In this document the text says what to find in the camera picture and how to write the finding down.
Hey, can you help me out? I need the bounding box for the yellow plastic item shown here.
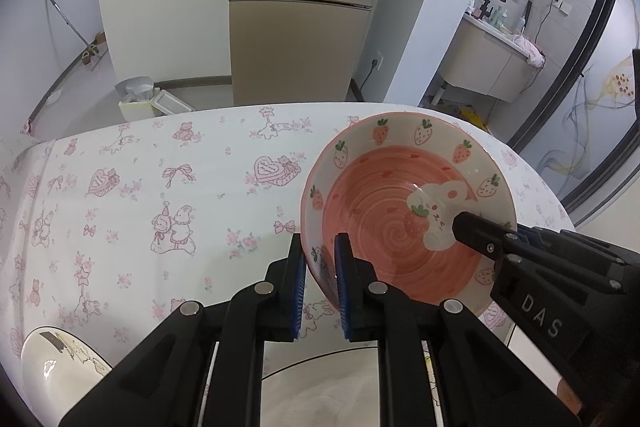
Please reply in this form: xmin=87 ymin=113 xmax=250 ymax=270
xmin=460 ymin=106 xmax=488 ymax=130

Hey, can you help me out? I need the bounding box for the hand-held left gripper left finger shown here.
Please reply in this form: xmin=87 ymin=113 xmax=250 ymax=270
xmin=59 ymin=234 xmax=307 ymax=427

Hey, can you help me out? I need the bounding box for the white trash bin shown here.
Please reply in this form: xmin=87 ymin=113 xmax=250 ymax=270
xmin=116 ymin=77 xmax=196 ymax=124

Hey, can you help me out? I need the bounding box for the dark framed glass door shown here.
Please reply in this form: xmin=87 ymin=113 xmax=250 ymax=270
xmin=505 ymin=0 xmax=640 ymax=228

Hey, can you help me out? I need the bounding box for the white pink printed tablecloth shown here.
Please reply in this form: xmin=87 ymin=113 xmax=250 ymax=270
xmin=0 ymin=102 xmax=581 ymax=427

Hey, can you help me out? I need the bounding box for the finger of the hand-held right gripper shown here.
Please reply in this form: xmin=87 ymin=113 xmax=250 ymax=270
xmin=451 ymin=211 xmax=521 ymax=260

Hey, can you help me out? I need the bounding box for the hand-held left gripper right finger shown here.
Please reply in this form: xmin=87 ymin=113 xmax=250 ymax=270
xmin=334 ymin=233 xmax=583 ymax=427

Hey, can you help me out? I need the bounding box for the pink towel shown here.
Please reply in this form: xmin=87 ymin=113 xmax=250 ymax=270
xmin=510 ymin=34 xmax=546 ymax=68

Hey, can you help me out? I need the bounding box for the black faucet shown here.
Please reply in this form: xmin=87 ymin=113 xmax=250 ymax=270
xmin=479 ymin=0 xmax=507 ymax=20

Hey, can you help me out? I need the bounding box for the thin metal pole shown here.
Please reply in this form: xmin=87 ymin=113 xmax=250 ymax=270
xmin=45 ymin=0 xmax=93 ymax=54

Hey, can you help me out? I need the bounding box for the beige vanity cabinet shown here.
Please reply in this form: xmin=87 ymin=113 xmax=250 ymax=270
xmin=442 ymin=14 xmax=536 ymax=102

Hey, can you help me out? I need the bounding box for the pink strawberry print bowl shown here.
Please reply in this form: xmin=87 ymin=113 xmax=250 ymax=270
xmin=300 ymin=112 xmax=518 ymax=318

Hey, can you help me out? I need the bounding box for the white cartoon print plate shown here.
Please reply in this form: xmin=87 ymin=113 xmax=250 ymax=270
xmin=22 ymin=327 xmax=113 ymax=413
xmin=260 ymin=341 xmax=442 ymax=427

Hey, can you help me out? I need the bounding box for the gold refrigerator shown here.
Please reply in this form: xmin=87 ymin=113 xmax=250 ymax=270
xmin=229 ymin=0 xmax=401 ymax=108

